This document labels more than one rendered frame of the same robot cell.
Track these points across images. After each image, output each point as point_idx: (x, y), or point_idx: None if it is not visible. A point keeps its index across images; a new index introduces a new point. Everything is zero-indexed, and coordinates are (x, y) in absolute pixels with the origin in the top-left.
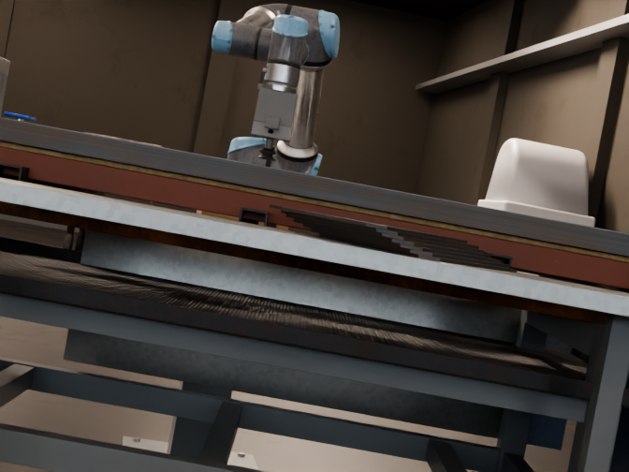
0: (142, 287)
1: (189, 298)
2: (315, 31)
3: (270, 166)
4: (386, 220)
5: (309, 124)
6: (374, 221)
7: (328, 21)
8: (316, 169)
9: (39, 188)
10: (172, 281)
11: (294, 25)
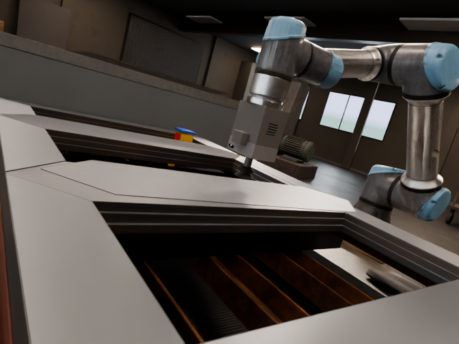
0: (177, 263)
1: (184, 287)
2: (419, 62)
3: (391, 191)
4: (7, 328)
5: (424, 158)
6: (5, 318)
7: (435, 50)
8: (434, 201)
9: None
10: (261, 262)
11: (275, 26)
